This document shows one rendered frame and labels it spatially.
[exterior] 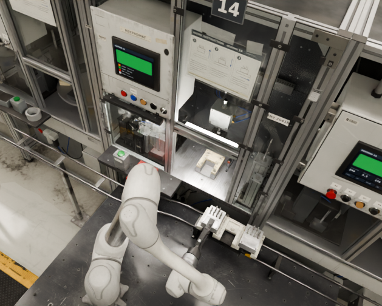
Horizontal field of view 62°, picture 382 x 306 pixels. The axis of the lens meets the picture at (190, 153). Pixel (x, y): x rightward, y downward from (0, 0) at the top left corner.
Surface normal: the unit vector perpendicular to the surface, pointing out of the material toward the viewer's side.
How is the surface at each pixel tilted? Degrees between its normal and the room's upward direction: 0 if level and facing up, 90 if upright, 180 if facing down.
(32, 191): 0
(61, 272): 0
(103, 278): 6
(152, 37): 90
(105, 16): 90
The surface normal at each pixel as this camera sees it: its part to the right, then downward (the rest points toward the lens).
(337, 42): -0.47, 0.65
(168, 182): 0.08, -0.65
